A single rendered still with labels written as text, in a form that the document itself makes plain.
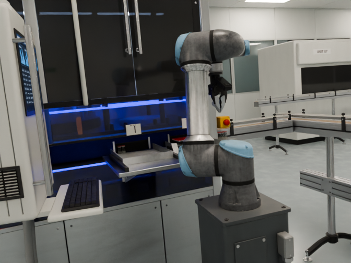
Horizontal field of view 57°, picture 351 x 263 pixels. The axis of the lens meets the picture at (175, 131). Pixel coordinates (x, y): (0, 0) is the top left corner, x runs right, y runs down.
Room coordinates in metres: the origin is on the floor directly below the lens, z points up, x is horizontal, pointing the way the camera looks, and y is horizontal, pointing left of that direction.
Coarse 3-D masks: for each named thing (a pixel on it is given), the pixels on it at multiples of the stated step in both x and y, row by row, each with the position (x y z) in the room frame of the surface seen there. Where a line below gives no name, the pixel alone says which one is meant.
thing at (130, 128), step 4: (132, 124) 1.80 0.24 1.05; (136, 124) 1.81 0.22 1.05; (140, 124) 1.82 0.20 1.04; (128, 128) 1.80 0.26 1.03; (132, 128) 1.80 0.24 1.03; (136, 128) 1.81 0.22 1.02; (140, 128) 1.82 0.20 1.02; (128, 132) 1.80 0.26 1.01; (132, 132) 1.80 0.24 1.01; (136, 132) 1.81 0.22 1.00; (140, 132) 1.82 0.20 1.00
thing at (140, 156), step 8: (112, 152) 1.77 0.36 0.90; (128, 152) 1.85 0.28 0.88; (136, 152) 1.83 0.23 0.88; (144, 152) 1.81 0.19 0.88; (152, 152) 1.79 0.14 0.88; (160, 152) 1.77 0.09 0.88; (168, 152) 1.60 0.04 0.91; (120, 160) 1.57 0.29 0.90; (128, 160) 1.53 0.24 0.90; (136, 160) 1.54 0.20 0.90; (144, 160) 1.56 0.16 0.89; (152, 160) 1.57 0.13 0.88
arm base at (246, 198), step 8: (224, 184) 1.11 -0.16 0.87; (232, 184) 1.08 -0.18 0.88; (240, 184) 1.07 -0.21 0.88; (248, 184) 1.08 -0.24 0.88; (224, 192) 1.10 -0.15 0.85; (232, 192) 1.08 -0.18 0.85; (240, 192) 1.07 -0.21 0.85; (248, 192) 1.07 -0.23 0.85; (256, 192) 1.11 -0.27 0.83; (224, 200) 1.09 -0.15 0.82; (232, 200) 1.08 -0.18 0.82; (240, 200) 1.06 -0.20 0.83; (248, 200) 1.06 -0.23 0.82; (256, 200) 1.07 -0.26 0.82; (224, 208) 1.09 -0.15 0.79; (232, 208) 1.06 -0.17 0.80; (240, 208) 1.05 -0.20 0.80; (248, 208) 1.05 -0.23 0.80
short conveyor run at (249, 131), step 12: (240, 120) 2.29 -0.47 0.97; (252, 120) 2.25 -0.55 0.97; (264, 120) 2.28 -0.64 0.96; (276, 120) 2.42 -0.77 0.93; (228, 132) 2.15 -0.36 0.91; (240, 132) 2.18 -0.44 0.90; (252, 132) 2.22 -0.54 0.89; (264, 132) 2.25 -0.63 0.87; (276, 132) 2.29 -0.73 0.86; (288, 132) 2.32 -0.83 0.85
